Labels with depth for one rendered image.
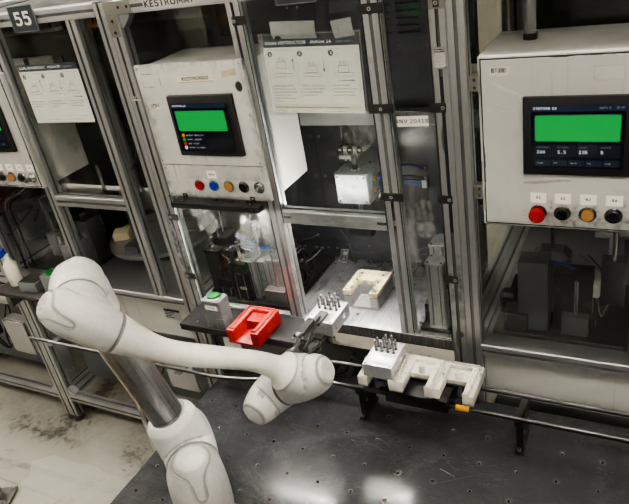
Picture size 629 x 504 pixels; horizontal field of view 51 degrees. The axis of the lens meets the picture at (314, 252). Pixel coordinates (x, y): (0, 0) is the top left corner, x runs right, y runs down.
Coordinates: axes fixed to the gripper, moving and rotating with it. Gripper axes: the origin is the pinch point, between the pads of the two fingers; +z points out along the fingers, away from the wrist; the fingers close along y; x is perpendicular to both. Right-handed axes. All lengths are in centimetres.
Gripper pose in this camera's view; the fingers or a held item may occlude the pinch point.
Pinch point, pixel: (321, 325)
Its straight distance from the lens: 205.4
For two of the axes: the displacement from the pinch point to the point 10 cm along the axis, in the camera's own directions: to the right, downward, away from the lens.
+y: -1.7, -8.6, -4.8
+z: 4.4, -5.0, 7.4
